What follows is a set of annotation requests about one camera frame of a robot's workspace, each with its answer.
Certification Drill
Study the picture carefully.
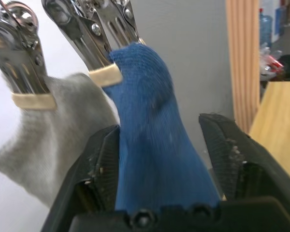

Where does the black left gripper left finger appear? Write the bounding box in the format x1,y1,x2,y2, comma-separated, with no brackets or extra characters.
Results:
40,124,121,232

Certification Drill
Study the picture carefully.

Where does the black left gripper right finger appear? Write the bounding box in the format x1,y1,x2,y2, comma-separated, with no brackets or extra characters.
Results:
199,113,290,208

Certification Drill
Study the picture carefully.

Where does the blue sock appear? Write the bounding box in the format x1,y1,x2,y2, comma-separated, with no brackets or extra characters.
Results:
101,42,221,213

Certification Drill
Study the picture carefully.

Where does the metal hanger clip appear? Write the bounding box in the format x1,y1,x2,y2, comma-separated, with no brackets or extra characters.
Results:
0,1,57,111
41,0,147,87

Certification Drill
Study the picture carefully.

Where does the wooden table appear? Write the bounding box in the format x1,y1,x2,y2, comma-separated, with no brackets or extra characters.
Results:
248,81,290,187

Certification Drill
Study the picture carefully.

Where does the grey sock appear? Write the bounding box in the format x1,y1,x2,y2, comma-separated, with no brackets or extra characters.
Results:
0,72,121,208

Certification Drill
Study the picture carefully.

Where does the wooden slatted panel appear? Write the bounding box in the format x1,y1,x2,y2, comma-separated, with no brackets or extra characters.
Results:
226,0,261,133

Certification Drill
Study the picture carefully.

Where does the red and white clutter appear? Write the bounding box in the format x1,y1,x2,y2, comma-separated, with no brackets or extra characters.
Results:
260,43,285,78

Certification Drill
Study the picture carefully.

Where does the blue water bottle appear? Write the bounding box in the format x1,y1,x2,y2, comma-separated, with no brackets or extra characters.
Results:
259,8,273,48

